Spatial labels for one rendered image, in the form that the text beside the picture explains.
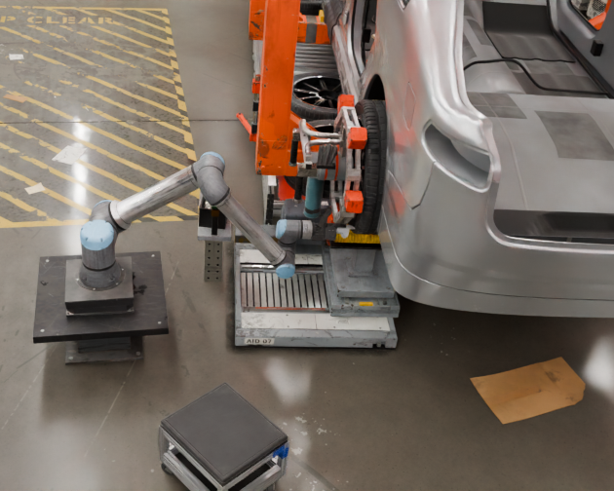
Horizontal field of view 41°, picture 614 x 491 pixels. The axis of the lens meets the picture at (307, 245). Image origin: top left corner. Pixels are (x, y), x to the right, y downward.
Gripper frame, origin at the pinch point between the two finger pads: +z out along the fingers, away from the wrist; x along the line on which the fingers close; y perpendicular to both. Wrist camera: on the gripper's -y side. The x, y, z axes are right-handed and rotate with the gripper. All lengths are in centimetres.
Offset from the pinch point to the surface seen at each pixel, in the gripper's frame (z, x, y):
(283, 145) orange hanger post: -31, -39, -51
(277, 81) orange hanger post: -37, -14, -77
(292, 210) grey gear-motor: -24, -49, -17
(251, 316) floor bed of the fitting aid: -46, -37, 42
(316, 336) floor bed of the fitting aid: -14, -26, 52
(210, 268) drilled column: -68, -63, 14
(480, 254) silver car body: 31, 95, 26
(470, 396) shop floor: 61, -9, 81
